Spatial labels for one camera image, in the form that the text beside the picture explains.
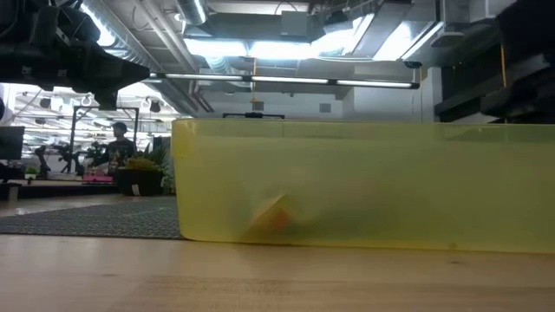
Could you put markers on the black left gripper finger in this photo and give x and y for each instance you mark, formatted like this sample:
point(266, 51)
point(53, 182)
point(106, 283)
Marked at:
point(106, 100)
point(119, 71)

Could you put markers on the orange yellow granola bar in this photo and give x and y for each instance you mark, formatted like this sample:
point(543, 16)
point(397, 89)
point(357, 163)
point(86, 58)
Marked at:
point(275, 216)

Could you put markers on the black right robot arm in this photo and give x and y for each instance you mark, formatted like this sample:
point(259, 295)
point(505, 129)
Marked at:
point(529, 26)

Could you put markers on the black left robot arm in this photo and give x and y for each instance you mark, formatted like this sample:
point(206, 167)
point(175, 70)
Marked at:
point(47, 21)

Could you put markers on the person at background table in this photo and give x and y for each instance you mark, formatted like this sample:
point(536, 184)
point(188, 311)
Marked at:
point(117, 149)

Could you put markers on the black background robot arms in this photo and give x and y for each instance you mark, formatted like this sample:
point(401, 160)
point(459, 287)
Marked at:
point(60, 156)

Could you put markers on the green leafy plant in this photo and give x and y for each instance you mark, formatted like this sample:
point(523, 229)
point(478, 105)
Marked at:
point(152, 160)

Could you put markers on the pink tray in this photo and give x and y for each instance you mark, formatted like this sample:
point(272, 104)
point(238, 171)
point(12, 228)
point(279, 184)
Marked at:
point(98, 178)

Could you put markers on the black planter box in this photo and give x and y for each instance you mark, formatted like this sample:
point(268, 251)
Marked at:
point(139, 182)

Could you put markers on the dark background desk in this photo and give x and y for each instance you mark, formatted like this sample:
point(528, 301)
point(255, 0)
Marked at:
point(65, 188)

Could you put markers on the grey patterned rug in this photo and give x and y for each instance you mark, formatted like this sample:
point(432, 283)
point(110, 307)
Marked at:
point(95, 216)

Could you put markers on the long overhead light bar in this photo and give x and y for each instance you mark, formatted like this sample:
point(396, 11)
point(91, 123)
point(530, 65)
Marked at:
point(286, 79)

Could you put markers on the translucent yellow plastic bin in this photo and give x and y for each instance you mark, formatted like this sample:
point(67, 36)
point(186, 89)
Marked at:
point(355, 186)

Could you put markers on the tall black metal frame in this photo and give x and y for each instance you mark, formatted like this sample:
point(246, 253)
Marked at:
point(73, 130)

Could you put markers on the round silver air duct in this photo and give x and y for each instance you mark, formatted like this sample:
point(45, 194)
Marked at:
point(193, 11)

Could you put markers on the black security camera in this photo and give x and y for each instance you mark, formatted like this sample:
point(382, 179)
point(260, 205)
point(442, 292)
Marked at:
point(413, 65)

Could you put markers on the black low frame bar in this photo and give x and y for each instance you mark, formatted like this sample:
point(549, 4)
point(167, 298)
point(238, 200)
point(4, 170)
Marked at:
point(253, 115)

